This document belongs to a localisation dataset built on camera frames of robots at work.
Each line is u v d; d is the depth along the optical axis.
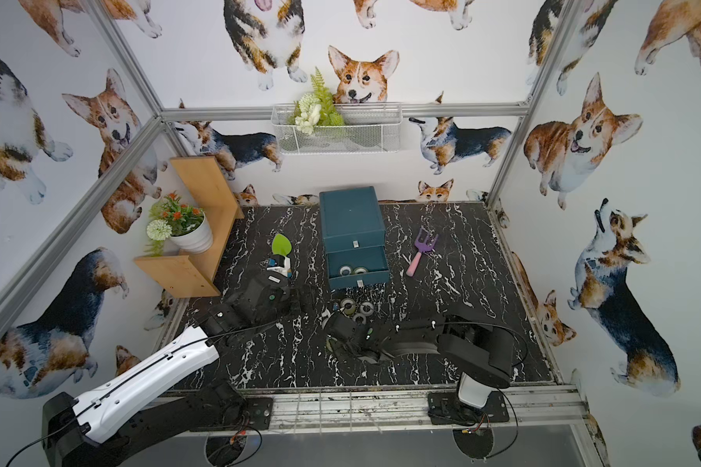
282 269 0.69
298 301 0.67
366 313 0.92
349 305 0.93
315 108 0.78
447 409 0.73
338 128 0.84
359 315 0.90
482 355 0.45
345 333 0.66
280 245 1.11
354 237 0.87
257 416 0.73
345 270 0.92
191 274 0.86
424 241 1.10
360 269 0.92
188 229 0.95
